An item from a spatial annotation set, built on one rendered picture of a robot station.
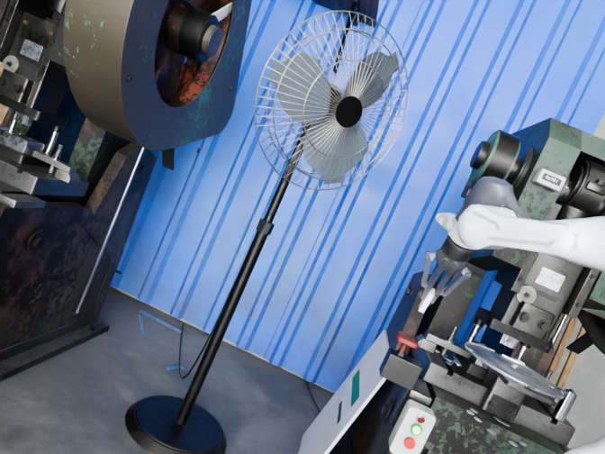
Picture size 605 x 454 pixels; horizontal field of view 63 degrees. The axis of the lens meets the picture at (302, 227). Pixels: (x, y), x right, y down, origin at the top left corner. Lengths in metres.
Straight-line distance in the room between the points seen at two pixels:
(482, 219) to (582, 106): 1.94
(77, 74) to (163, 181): 1.46
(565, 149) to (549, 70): 1.42
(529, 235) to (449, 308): 0.82
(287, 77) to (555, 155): 0.81
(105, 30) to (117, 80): 0.13
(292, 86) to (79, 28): 0.60
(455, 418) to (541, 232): 0.65
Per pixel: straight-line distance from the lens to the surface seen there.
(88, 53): 1.51
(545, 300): 1.65
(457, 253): 1.30
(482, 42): 2.92
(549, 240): 1.06
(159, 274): 2.96
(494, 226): 1.11
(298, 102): 1.59
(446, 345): 1.68
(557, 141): 1.59
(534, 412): 1.66
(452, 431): 1.53
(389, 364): 1.42
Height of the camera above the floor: 1.05
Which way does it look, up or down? 5 degrees down
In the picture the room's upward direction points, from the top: 24 degrees clockwise
